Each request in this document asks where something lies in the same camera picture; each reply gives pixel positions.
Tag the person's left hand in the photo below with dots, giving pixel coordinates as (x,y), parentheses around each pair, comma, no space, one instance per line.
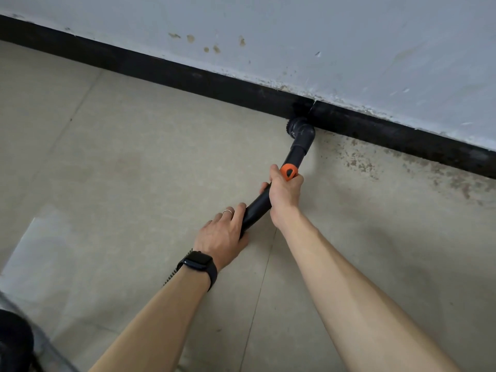
(221,238)

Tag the person's right hand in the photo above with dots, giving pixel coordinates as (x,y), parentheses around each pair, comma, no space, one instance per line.
(284,197)

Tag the person's right forearm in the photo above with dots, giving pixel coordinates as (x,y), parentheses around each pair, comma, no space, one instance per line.
(368,298)

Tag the person's left forearm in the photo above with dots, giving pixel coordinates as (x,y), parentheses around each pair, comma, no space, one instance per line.
(155,325)

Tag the black smartwatch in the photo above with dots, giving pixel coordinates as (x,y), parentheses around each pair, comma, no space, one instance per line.
(199,263)

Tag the black baseboard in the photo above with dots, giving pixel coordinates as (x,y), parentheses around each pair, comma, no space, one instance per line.
(193,77)

